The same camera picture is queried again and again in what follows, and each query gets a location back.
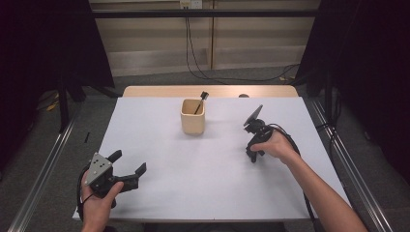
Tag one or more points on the person's right hand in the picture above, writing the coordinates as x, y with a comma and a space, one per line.
278, 146

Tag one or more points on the metal floor rail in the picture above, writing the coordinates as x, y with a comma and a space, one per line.
45, 170
354, 170

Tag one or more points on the black curtain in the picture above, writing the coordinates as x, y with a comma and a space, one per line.
38, 48
370, 64

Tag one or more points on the white wall outlet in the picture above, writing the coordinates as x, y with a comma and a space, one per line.
190, 4

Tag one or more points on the beige square cup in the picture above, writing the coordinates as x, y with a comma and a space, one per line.
192, 124

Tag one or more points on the white table mat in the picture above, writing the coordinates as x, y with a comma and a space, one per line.
199, 180

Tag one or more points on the yellow floor tape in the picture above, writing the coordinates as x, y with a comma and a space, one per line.
52, 106
285, 78

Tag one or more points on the black stand post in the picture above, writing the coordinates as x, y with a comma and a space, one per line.
328, 103
63, 106

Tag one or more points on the dark round grommet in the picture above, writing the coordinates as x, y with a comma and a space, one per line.
243, 95

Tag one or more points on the wooden table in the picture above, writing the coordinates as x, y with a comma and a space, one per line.
161, 91

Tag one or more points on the person's left hand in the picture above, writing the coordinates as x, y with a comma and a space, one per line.
95, 209

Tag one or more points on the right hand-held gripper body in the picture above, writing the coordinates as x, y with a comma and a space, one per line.
259, 129

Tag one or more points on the thin black brush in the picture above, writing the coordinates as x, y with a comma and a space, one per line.
201, 101

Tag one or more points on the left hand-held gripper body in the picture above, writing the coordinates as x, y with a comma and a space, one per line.
98, 169

